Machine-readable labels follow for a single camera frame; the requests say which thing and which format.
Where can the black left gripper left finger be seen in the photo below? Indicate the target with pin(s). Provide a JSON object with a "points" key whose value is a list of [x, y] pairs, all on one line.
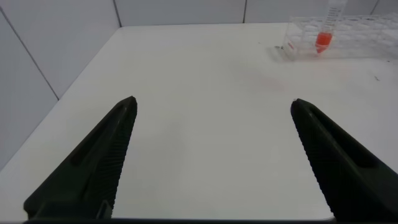
{"points": [[90, 174]]}

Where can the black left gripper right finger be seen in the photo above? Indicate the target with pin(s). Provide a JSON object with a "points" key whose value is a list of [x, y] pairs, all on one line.
{"points": [[351, 174]]}

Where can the clear plastic test tube rack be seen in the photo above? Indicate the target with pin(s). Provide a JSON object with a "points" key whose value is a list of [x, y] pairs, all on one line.
{"points": [[351, 43]]}

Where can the red pigment test tube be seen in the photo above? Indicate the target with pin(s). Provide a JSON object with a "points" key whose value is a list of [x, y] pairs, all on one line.
{"points": [[323, 40]]}

